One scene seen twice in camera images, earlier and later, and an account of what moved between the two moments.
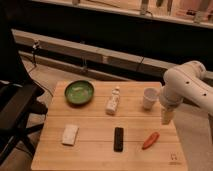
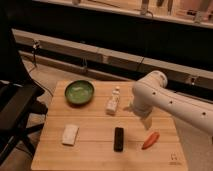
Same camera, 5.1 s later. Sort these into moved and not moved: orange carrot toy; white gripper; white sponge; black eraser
Moved: white gripper
Not moved: white sponge; black eraser; orange carrot toy
